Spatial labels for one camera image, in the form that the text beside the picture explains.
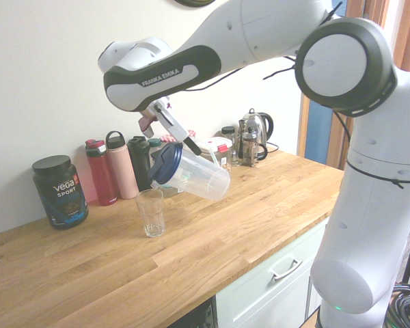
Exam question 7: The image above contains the black round wall object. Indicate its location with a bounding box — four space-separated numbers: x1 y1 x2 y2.
173 0 215 8

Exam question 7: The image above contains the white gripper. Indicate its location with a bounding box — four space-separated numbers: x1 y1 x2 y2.
145 97 203 157

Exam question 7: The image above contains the cereal container with white lid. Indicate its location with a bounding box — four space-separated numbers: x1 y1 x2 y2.
199 136 234 172

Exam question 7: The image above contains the clear glass mug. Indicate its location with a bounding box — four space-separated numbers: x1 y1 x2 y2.
224 133 242 167

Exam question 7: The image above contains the silver drawer handle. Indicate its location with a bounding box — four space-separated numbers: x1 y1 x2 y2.
269 258 303 282

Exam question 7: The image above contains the clear drinking glass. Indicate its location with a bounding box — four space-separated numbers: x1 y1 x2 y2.
134 188 166 238

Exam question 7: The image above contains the red water bottle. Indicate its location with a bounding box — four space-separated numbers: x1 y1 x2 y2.
84 138 119 207

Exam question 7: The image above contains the black floor cable coil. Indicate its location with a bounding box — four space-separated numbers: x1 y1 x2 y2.
383 282 410 328

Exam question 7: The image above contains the dark green shaker bottle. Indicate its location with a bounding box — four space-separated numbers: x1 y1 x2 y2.
126 135 152 193

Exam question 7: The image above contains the glass French press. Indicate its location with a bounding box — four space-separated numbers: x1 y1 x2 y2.
238 119 269 168

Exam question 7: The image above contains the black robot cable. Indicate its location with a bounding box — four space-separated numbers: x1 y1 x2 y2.
181 0 353 170

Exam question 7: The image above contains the steel electric kettle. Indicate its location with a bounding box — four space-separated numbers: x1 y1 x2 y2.
241 107 275 155

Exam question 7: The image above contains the clear container with blue latches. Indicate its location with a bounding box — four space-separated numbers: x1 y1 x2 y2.
160 184 186 199

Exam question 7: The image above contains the black Vega protein tub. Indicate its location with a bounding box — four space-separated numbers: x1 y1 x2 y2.
31 154 90 231

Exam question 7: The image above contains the clear pitcher with blue lid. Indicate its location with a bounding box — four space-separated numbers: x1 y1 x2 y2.
147 137 232 202

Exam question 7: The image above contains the jar with green lid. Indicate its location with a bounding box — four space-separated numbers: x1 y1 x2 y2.
147 137 164 155

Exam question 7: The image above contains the pink water bottle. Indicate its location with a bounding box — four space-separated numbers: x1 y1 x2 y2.
105 130 140 200

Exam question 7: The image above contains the white cabinet under counter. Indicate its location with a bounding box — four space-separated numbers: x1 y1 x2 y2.
215 217 331 328

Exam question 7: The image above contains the black dishwasher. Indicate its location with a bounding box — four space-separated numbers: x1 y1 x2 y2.
182 296 217 328

